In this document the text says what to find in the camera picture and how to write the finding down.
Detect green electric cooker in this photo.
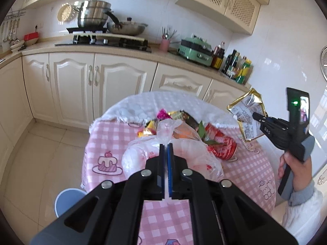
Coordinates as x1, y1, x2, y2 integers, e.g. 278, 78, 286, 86
177, 34, 214, 67

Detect gold and white snack packet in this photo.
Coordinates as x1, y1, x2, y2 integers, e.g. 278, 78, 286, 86
227, 88, 269, 142

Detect yellow candy wrapper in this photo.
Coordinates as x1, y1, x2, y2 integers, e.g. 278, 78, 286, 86
137, 119, 158, 138

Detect blue trash bin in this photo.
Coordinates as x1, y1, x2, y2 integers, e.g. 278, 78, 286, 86
54, 188, 86, 219

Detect cream kitchen base cabinets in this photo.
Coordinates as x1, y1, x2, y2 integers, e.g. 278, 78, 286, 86
0, 52, 252, 192

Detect cream colander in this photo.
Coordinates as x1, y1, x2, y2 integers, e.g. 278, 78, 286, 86
57, 2, 77, 22

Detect white bowl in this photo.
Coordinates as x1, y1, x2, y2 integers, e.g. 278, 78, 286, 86
10, 41, 25, 52

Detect hanging kitchen utensils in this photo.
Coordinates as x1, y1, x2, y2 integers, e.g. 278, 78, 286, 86
0, 8, 27, 47

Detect white checked cloth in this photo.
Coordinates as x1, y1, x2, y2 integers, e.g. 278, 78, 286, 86
88, 90, 242, 134

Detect red bowl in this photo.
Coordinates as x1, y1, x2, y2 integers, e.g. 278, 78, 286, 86
24, 32, 40, 47

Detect red snack packet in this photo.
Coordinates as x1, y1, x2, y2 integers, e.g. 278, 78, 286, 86
204, 122, 238, 161

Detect dark glass bottle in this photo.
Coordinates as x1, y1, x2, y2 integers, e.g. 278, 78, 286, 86
221, 49, 237, 76

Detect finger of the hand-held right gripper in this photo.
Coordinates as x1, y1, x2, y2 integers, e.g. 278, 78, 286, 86
259, 123, 282, 149
252, 111, 276, 126

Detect brown sauce bottle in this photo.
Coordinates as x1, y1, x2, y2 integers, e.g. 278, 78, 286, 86
211, 41, 226, 70

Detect clear plastic bag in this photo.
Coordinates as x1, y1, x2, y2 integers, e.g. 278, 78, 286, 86
121, 119, 225, 182

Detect clear oil bottle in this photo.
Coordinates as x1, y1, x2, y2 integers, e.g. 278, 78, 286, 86
234, 52, 247, 80

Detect orange snack packet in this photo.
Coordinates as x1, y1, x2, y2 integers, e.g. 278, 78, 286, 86
172, 125, 203, 141

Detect black induction plate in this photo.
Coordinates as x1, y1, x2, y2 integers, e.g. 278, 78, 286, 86
66, 26, 108, 34

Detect green wrapper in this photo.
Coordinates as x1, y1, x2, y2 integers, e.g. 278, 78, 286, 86
197, 121, 217, 145

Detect steel steamer pot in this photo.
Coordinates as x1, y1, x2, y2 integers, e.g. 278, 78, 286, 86
74, 0, 113, 29

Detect pink utensil holder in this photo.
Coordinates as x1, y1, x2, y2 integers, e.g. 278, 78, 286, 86
159, 26, 178, 52

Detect steel wok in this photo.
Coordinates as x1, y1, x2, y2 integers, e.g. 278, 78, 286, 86
103, 10, 149, 37

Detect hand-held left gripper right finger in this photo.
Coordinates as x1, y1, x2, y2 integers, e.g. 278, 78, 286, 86
168, 144, 299, 245

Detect round silver wall clock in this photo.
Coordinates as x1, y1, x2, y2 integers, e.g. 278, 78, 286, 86
319, 46, 327, 81

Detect magenta candy wrapper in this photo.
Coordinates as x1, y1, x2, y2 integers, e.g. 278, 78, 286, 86
156, 109, 171, 121

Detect cream lattice wall cabinet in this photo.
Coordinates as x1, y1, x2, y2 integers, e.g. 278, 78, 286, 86
175, 0, 272, 35

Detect dark snack packet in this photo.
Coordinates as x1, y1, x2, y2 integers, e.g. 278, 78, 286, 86
180, 110, 203, 134

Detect black gas stove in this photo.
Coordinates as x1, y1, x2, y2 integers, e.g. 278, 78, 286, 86
54, 32, 152, 53

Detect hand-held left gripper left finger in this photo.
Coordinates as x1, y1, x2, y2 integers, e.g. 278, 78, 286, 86
31, 144, 166, 245

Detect person's right forearm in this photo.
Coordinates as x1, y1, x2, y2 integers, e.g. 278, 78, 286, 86
280, 180, 326, 241

